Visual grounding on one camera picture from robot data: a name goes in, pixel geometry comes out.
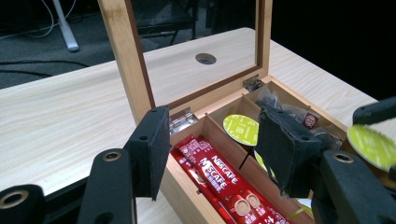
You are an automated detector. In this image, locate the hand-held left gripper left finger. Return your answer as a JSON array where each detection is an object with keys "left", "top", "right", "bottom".
[{"left": 123, "top": 105, "right": 172, "bottom": 202}]

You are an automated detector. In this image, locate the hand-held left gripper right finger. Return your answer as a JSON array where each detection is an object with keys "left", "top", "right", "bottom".
[{"left": 253, "top": 106, "right": 321, "bottom": 199}]

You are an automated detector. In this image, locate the wooden tea box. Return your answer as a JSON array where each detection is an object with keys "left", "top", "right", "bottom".
[{"left": 97, "top": 0, "right": 350, "bottom": 224}]

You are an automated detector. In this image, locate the red coffee stick packet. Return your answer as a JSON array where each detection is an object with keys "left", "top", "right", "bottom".
[
  {"left": 170, "top": 136, "right": 239, "bottom": 224},
  {"left": 190, "top": 134, "right": 292, "bottom": 224}
]

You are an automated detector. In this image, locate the silver foil sachet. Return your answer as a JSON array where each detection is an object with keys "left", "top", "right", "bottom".
[{"left": 169, "top": 108, "right": 199, "bottom": 135}]

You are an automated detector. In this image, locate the pile of dark tea bags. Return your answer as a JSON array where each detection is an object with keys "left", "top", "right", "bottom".
[{"left": 254, "top": 85, "right": 344, "bottom": 151}]

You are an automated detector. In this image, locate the white desk leg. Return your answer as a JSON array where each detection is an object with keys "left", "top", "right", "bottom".
[{"left": 50, "top": 0, "right": 80, "bottom": 53}]

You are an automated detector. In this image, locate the black floor cable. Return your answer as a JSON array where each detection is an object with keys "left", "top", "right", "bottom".
[{"left": 0, "top": 59, "right": 91, "bottom": 79}]

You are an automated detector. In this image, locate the white floor cable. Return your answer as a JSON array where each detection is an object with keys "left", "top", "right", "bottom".
[{"left": 0, "top": 0, "right": 78, "bottom": 40}]

